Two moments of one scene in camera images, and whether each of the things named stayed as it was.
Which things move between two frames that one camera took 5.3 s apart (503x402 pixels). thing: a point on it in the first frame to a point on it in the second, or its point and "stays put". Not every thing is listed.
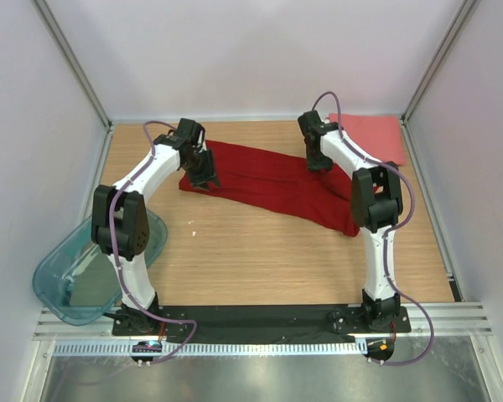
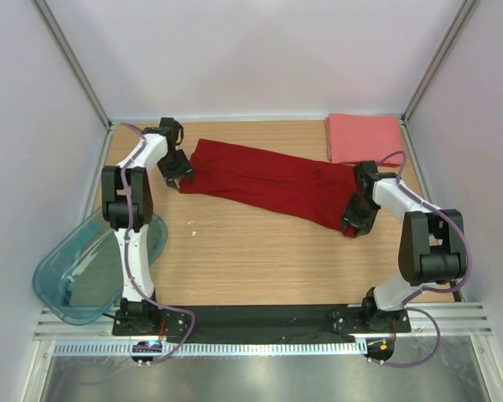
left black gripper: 209,174 to 184,170
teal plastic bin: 73,279 stays put
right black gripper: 326,164 to 364,224
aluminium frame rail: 73,61 stays put
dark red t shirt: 277,181 stays put
